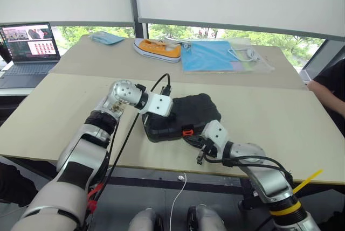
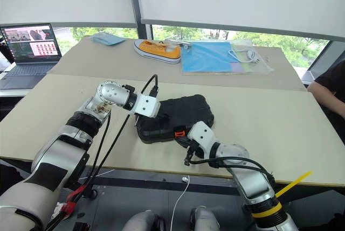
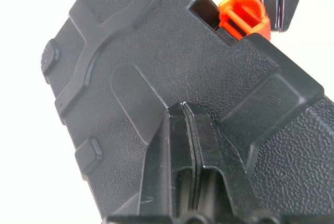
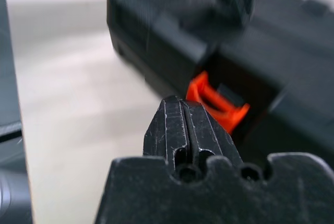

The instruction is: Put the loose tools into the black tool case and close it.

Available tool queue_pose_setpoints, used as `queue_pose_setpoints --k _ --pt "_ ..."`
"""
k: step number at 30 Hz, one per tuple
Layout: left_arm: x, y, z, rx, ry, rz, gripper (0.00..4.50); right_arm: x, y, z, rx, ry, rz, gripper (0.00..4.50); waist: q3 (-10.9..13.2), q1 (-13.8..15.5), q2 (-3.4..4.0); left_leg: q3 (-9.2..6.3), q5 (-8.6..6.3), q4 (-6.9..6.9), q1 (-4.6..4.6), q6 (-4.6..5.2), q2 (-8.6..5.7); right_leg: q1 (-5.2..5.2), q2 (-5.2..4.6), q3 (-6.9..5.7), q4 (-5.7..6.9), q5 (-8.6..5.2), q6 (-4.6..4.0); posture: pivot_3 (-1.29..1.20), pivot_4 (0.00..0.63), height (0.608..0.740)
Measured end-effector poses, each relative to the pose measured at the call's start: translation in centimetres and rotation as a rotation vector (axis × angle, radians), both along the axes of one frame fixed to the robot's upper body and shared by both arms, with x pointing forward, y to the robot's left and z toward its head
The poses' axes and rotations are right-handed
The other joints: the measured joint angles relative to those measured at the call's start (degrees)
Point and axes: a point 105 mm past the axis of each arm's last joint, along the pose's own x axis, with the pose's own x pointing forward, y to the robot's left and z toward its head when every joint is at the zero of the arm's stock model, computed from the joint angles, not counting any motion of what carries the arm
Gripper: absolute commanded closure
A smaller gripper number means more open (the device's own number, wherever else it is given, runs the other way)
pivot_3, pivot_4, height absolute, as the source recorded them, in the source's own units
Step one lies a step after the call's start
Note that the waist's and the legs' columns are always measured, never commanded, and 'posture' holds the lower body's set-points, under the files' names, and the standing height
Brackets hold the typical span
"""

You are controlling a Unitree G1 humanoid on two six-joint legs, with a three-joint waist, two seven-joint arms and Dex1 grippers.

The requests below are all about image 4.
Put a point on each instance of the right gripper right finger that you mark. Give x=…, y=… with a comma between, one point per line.
x=208, y=135

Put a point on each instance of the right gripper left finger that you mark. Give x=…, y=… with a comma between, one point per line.
x=167, y=132

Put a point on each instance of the orange latch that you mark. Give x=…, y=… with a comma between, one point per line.
x=235, y=117

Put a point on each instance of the black tool case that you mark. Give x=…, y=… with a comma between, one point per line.
x=169, y=38

